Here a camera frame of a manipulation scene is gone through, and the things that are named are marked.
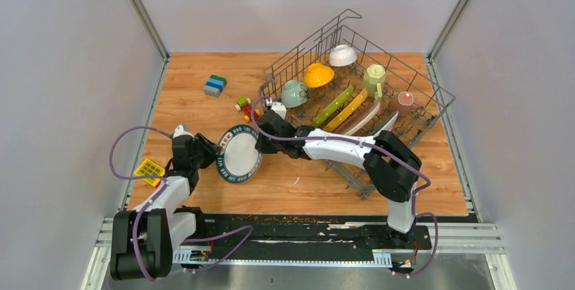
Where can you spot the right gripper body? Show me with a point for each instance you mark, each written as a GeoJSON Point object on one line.
{"type": "Point", "coordinates": [268, 146]}

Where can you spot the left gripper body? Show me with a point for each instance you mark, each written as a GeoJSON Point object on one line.
{"type": "Point", "coordinates": [194, 160]}

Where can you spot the white plate dark lettered rim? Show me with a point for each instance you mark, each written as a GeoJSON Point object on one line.
{"type": "Point", "coordinates": [239, 160]}

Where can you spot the pale green bowl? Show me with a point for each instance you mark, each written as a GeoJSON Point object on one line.
{"type": "Point", "coordinates": [294, 94]}

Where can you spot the green polka dot plate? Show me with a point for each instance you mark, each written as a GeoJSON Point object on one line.
{"type": "Point", "coordinates": [334, 105]}

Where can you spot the yellow bowl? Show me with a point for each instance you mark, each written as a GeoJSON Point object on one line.
{"type": "Point", "coordinates": [317, 75]}

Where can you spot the grey wire dish rack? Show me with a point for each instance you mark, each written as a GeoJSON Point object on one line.
{"type": "Point", "coordinates": [401, 75]}

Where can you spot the yellow polka dot plate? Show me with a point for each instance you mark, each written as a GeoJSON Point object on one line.
{"type": "Point", "coordinates": [347, 111]}

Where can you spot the pink white leaf plate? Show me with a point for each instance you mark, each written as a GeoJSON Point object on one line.
{"type": "Point", "coordinates": [358, 119]}

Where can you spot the white bowl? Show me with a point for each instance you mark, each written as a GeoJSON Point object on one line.
{"type": "Point", "coordinates": [342, 55]}

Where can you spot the red teal flower plate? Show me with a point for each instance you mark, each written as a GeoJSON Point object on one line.
{"type": "Point", "coordinates": [386, 125]}

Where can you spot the pale yellow mug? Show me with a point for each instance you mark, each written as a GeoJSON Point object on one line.
{"type": "Point", "coordinates": [373, 80]}

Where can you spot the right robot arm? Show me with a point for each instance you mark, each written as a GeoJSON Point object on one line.
{"type": "Point", "coordinates": [391, 166]}

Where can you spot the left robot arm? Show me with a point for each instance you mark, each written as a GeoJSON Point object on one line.
{"type": "Point", "coordinates": [144, 239]}

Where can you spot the red green toy bricks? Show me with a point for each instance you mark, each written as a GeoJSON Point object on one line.
{"type": "Point", "coordinates": [244, 105]}

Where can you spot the yellow toy brick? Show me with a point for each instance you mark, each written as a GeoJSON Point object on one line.
{"type": "Point", "coordinates": [150, 172]}

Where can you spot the green blue toy block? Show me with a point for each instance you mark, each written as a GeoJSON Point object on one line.
{"type": "Point", "coordinates": [214, 86]}

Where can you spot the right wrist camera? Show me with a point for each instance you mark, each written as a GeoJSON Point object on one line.
{"type": "Point", "coordinates": [276, 106]}

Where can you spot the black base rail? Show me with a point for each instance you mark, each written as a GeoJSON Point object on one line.
{"type": "Point", "coordinates": [309, 238]}

